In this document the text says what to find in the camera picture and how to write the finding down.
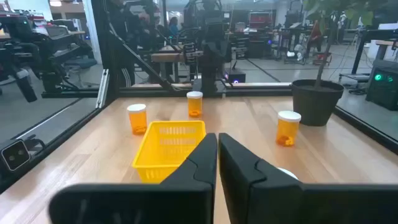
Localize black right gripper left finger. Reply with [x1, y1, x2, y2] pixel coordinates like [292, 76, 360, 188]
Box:
[48, 133, 218, 224]

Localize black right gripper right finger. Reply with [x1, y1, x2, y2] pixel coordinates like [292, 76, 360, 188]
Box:
[218, 133, 398, 224]

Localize cup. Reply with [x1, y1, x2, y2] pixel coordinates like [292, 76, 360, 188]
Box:
[277, 167, 299, 181]

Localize yellow plastic slotted basket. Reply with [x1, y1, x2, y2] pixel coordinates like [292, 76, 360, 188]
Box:
[131, 120, 207, 184]

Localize black box blue light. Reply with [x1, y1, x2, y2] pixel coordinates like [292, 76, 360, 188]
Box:
[224, 68, 246, 84]

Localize person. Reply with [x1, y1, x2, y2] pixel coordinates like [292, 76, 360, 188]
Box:
[167, 16, 180, 35]

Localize red tool cabinet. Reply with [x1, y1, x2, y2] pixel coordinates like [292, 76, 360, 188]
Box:
[248, 11, 274, 29]

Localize potted green plant black pot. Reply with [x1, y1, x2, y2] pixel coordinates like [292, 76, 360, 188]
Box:
[290, 0, 385, 127]

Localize blue office chair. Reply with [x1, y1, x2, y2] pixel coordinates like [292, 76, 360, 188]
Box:
[63, 57, 98, 88]

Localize black computer green lights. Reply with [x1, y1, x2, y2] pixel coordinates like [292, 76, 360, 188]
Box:
[365, 58, 398, 111]

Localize background robot workstation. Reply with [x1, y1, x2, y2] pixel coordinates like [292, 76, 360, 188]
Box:
[0, 14, 94, 103]

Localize black aluminium table frame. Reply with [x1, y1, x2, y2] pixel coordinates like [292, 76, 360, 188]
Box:
[0, 0, 398, 194]

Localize silver aluminium bracket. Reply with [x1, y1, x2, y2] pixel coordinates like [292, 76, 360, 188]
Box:
[95, 68, 110, 109]

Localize grey table-level camera box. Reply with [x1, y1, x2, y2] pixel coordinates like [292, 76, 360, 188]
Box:
[0, 138, 32, 174]

